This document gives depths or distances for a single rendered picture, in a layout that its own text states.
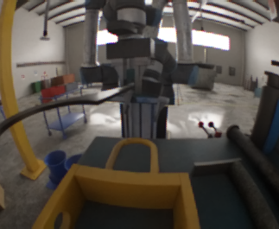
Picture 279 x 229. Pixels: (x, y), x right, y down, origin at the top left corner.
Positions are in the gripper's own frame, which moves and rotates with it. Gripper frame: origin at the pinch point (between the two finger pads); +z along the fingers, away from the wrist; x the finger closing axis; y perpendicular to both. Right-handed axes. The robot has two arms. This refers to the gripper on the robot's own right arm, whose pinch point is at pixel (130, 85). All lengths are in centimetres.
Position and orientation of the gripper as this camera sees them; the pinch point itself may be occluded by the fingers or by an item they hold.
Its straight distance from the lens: 37.8
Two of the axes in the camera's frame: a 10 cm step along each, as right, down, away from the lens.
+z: 0.1, 9.3, 3.6
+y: 3.2, -3.4, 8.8
